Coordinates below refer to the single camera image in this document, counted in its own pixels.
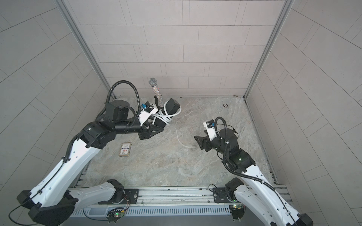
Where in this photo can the glitter microphone on stand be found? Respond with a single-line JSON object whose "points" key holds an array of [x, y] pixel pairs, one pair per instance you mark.
{"points": [[157, 94]]}

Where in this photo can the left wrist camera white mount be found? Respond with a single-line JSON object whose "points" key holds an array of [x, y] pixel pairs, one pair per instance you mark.
{"points": [[147, 110]]}

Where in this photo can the left circuit board with wires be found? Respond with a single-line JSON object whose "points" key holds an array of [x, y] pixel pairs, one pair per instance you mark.
{"points": [[115, 214]]}

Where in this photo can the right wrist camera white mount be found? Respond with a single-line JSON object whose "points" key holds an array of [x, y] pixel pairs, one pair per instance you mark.
{"points": [[210, 129]]}

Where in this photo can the black power strip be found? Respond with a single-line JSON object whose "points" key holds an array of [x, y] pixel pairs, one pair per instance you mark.
{"points": [[164, 116]]}

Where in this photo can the right circuit board with wires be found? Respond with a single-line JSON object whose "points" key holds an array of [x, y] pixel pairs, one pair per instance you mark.
{"points": [[237, 211]]}

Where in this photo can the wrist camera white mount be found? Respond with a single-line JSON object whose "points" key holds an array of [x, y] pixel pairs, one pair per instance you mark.
{"points": [[210, 129], [147, 110]]}

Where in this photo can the circuit board with wires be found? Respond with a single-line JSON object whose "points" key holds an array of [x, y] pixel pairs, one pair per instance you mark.
{"points": [[237, 211], [115, 214]]}

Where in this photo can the white vent grille strip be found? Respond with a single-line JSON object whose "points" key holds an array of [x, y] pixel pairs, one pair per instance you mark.
{"points": [[142, 211]]}

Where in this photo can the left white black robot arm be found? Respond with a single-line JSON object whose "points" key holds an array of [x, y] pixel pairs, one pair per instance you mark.
{"points": [[52, 202]]}

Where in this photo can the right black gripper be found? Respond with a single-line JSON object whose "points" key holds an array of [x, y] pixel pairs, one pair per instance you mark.
{"points": [[207, 141]]}

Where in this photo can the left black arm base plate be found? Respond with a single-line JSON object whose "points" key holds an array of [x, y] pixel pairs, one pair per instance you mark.
{"points": [[131, 196]]}

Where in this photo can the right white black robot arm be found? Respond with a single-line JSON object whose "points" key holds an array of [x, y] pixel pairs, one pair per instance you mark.
{"points": [[239, 163]]}

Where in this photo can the small white red card box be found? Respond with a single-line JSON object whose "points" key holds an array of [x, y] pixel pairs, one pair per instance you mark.
{"points": [[125, 149]]}

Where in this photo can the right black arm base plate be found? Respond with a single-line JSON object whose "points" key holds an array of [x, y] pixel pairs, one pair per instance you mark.
{"points": [[220, 195]]}

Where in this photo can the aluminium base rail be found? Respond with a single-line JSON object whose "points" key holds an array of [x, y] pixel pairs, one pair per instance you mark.
{"points": [[182, 195]]}

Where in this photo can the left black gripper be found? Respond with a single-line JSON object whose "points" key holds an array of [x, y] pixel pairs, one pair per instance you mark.
{"points": [[144, 131]]}

